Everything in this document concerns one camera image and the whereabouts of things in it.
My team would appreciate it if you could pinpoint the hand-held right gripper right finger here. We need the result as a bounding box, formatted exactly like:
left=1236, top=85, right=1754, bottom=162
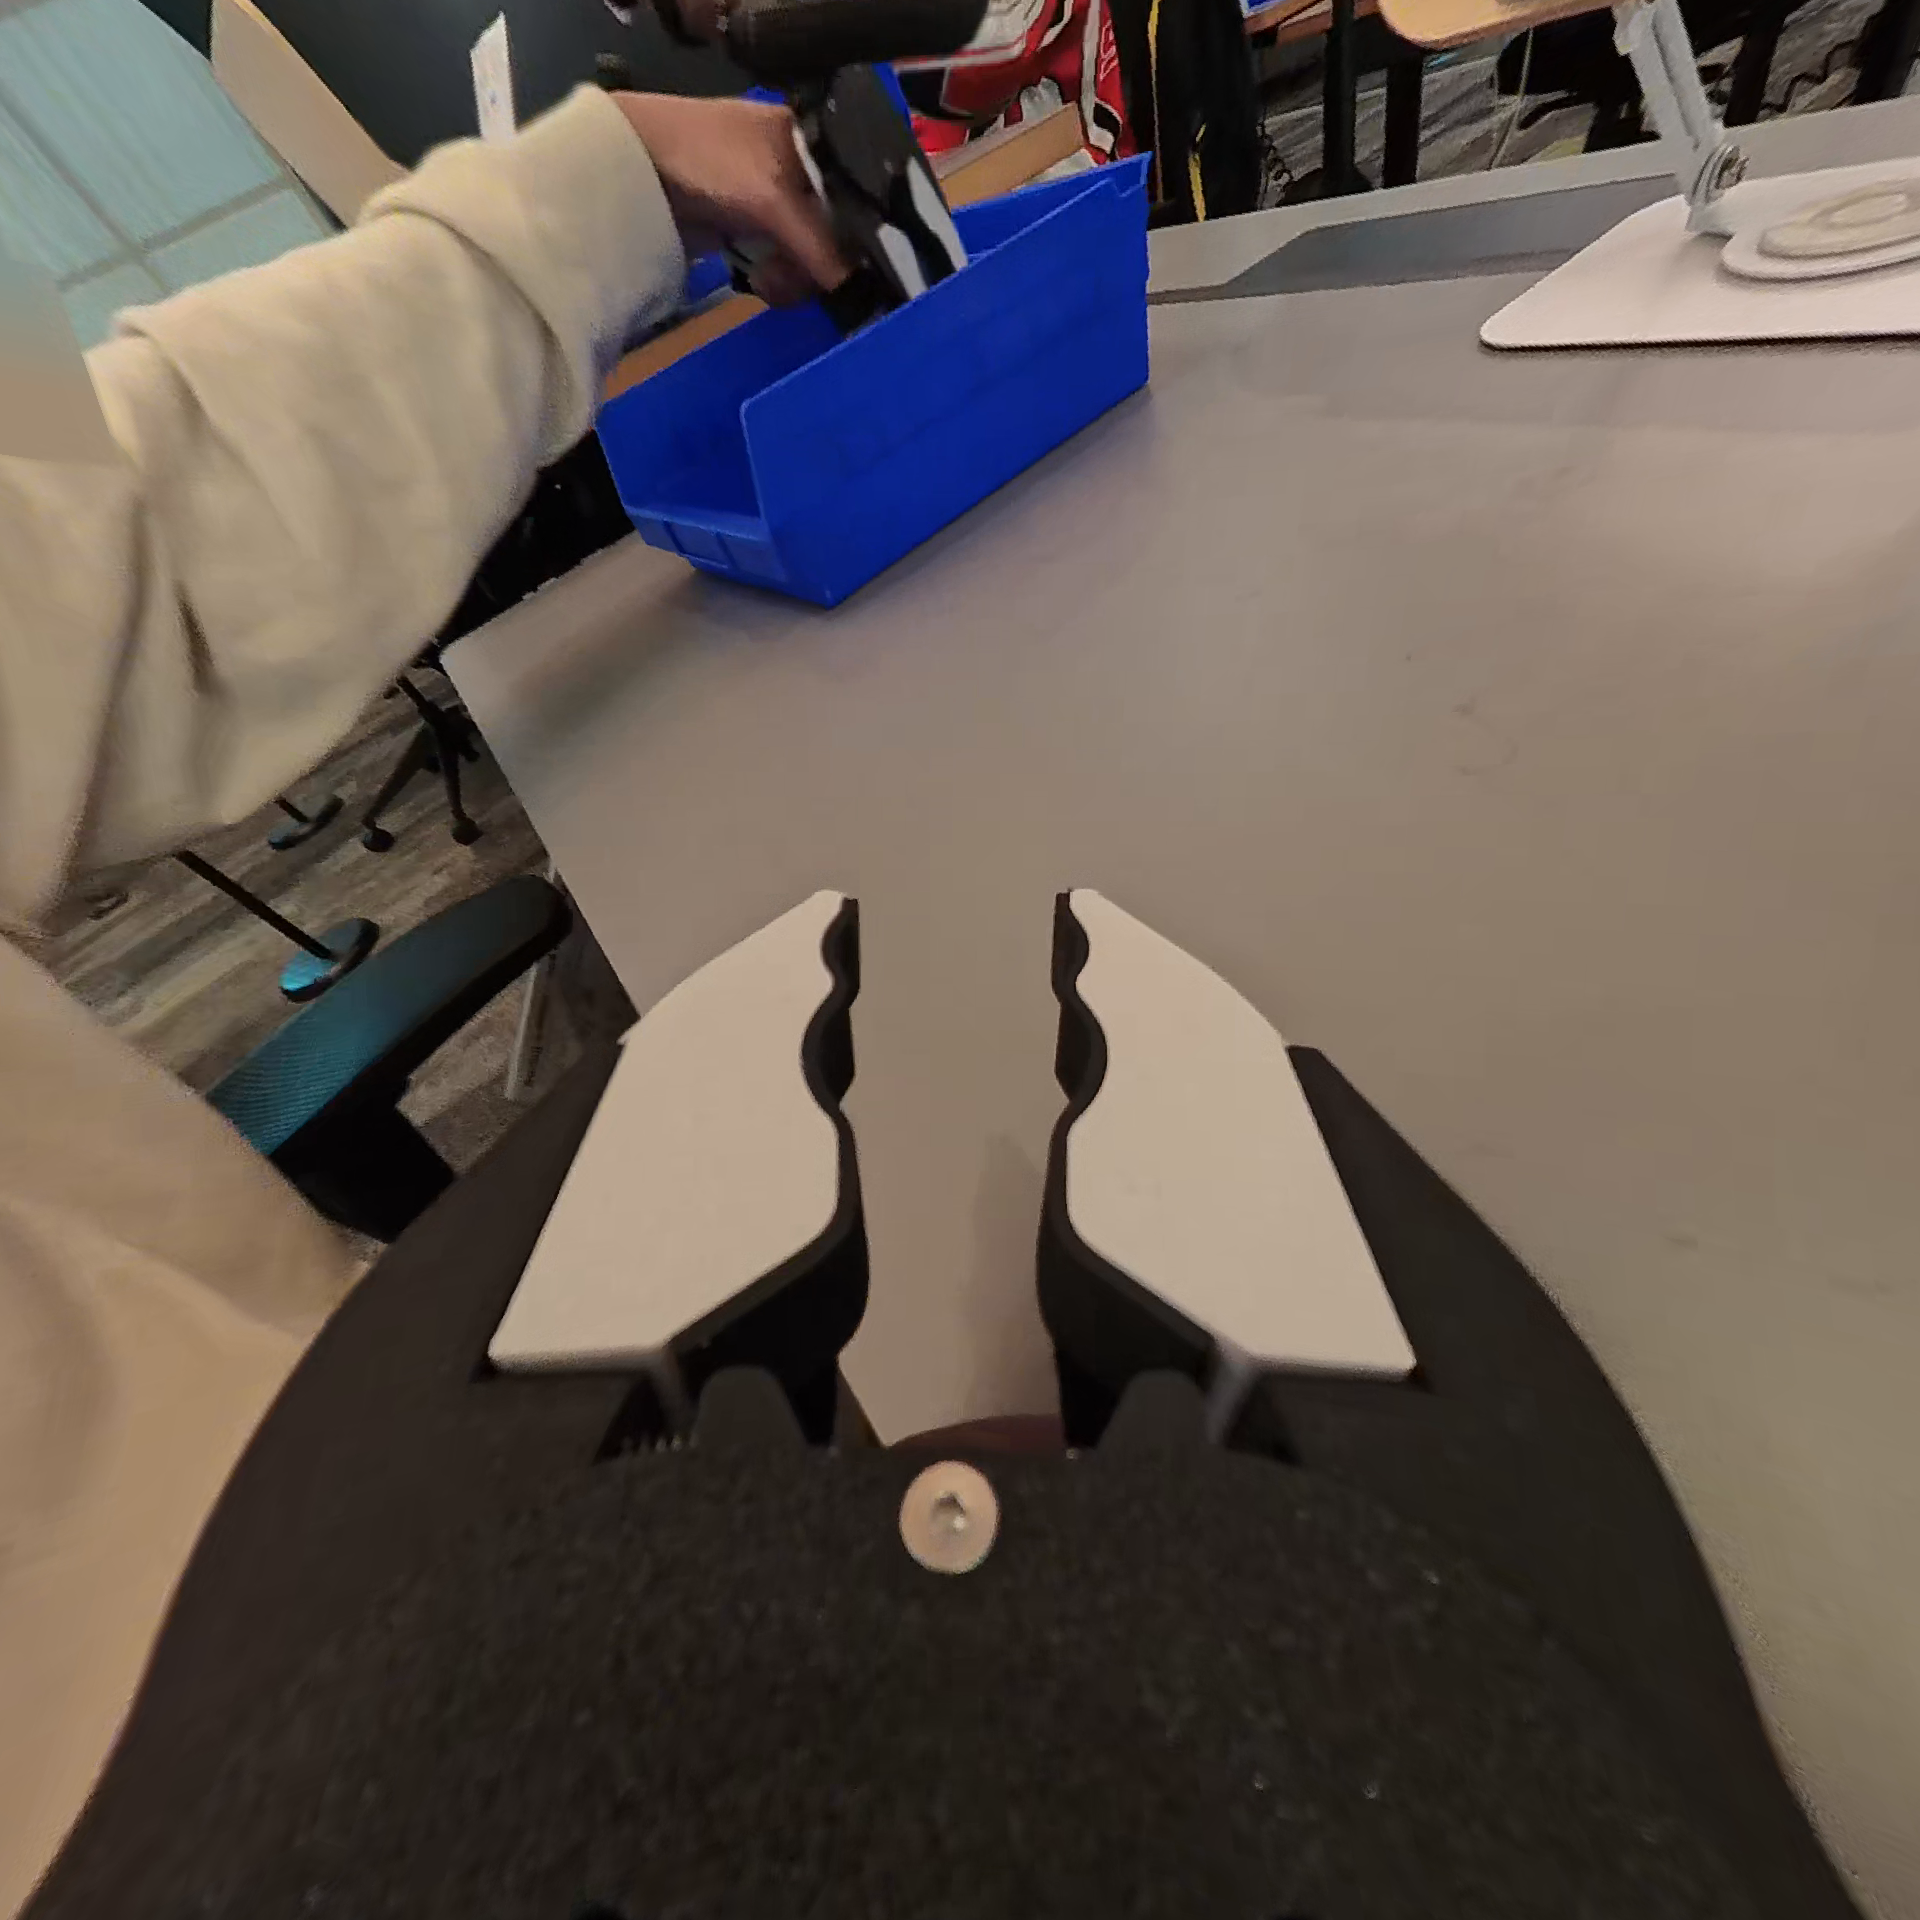
left=1033, top=888, right=1420, bottom=1450

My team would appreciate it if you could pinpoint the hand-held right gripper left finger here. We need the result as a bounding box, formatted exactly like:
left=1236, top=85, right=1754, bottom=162
left=486, top=888, right=872, bottom=1450

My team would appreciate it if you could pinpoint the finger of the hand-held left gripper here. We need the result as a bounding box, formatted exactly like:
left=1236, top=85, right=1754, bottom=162
left=873, top=150, right=967, bottom=304

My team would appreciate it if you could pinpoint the person's left forearm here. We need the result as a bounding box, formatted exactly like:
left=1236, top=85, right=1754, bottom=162
left=0, top=82, right=692, bottom=931

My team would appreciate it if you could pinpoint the person's left hand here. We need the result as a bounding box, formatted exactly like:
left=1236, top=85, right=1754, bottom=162
left=606, top=90, right=847, bottom=304

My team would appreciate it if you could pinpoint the black framed marker sign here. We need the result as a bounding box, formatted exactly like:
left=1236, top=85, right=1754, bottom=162
left=503, top=947, right=630, bottom=1102

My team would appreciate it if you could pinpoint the black jacket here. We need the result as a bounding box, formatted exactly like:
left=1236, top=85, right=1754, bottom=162
left=1109, top=0, right=1262, bottom=225

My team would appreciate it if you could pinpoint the black floor stand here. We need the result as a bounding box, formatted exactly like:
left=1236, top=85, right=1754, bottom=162
left=172, top=847, right=383, bottom=1002

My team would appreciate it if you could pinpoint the black office chair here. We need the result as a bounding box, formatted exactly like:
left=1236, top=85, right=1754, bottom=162
left=269, top=661, right=487, bottom=857

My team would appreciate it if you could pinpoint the white folding stand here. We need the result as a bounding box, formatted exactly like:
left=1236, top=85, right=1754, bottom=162
left=1480, top=0, right=1920, bottom=355

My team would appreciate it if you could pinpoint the black wall screen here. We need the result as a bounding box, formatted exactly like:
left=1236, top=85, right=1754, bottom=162
left=244, top=0, right=750, bottom=165

